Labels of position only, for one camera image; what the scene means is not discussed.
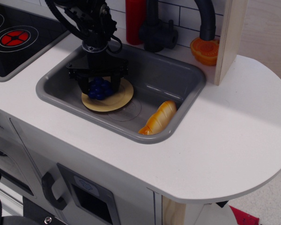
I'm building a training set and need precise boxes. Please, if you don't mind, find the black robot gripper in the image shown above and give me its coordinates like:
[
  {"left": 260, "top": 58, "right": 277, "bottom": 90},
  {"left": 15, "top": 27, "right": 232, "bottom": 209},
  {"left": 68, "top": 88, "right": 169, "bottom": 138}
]
[{"left": 66, "top": 43, "right": 128, "bottom": 94}]

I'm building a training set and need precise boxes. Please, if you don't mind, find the blue toy blueberries cluster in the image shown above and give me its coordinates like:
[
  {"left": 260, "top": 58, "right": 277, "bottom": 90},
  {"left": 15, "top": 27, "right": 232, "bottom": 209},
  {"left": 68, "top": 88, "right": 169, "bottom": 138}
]
[{"left": 88, "top": 77, "right": 114, "bottom": 100}]

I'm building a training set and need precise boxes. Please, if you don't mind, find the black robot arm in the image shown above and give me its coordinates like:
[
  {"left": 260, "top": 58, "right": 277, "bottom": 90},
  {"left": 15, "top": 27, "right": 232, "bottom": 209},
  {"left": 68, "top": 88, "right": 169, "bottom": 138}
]
[{"left": 46, "top": 0, "right": 128, "bottom": 94}]

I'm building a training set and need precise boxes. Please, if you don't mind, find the yellow toy plate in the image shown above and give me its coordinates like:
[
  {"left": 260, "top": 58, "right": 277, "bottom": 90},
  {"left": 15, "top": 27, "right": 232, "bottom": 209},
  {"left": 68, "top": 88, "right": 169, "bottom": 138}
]
[{"left": 81, "top": 78, "right": 134, "bottom": 112}]

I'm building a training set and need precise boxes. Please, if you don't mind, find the grey toy sink basin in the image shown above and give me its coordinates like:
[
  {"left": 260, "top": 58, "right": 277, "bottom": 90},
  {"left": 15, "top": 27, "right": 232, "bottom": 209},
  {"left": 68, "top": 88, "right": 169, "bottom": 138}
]
[{"left": 36, "top": 45, "right": 206, "bottom": 144}]

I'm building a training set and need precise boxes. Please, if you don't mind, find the toy bread loaf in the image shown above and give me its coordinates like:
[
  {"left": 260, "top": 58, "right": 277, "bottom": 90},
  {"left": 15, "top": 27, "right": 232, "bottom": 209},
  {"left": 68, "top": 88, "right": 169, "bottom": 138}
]
[{"left": 138, "top": 100, "right": 177, "bottom": 135}]

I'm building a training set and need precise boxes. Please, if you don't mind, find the dark grey toy faucet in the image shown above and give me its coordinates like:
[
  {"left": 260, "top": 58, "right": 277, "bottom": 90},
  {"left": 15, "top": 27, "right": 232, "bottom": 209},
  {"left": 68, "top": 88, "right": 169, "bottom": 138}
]
[{"left": 139, "top": 0, "right": 216, "bottom": 53}]

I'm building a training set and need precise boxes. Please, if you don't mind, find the red ketchup bottle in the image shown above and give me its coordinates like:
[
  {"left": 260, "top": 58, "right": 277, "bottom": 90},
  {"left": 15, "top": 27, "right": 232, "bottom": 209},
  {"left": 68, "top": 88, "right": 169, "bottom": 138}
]
[{"left": 125, "top": 0, "right": 146, "bottom": 45}]

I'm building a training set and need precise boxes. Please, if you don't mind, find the black toy stovetop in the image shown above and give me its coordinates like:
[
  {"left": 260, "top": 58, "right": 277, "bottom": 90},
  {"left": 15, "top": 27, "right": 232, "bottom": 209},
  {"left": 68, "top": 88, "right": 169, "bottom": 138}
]
[{"left": 0, "top": 3, "right": 69, "bottom": 82}]

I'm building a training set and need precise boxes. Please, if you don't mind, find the white oven door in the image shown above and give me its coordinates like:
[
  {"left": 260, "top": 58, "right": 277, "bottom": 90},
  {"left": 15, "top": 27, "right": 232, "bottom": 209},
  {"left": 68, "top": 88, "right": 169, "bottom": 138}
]
[{"left": 0, "top": 117, "right": 43, "bottom": 200}]

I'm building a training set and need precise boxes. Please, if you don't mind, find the orange half toy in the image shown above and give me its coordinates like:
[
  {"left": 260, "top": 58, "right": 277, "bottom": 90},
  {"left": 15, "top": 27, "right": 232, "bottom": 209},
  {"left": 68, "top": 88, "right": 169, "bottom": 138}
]
[{"left": 190, "top": 37, "right": 220, "bottom": 66}]

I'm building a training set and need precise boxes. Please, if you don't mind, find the grey dishwasher door panel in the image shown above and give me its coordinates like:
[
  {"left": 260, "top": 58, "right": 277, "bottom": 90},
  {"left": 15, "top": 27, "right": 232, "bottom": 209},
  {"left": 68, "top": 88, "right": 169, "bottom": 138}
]
[{"left": 57, "top": 163, "right": 121, "bottom": 225}]

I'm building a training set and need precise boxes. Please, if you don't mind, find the light wooden side panel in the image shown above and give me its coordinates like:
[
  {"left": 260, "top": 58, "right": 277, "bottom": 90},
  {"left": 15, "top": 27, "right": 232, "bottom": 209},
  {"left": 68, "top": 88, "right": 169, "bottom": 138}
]
[{"left": 214, "top": 0, "right": 248, "bottom": 85}]

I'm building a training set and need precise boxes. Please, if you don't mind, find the red cloth on floor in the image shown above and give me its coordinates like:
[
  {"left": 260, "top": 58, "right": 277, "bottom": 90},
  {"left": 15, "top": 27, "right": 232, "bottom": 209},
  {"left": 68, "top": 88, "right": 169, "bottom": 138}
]
[{"left": 230, "top": 206, "right": 259, "bottom": 225}]

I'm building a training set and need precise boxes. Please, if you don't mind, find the black oven door handle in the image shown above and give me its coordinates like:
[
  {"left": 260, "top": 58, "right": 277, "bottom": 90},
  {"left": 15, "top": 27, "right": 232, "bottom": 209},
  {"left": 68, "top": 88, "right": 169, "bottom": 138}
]
[{"left": 41, "top": 172, "right": 67, "bottom": 210}]

